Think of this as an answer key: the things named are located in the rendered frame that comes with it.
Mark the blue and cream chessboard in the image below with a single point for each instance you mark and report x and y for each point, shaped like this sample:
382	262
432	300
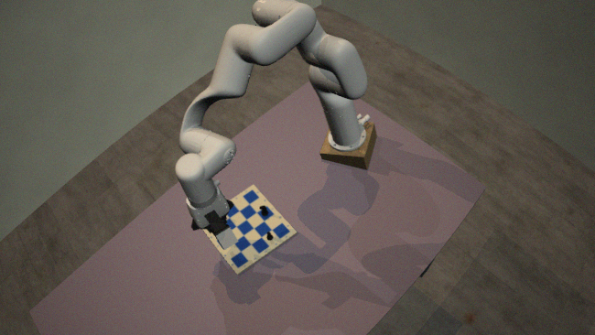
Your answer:
250	228

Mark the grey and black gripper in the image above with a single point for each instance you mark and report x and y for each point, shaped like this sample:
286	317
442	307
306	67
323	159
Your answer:
221	206

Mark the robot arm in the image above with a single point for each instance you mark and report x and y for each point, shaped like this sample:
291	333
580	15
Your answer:
207	152

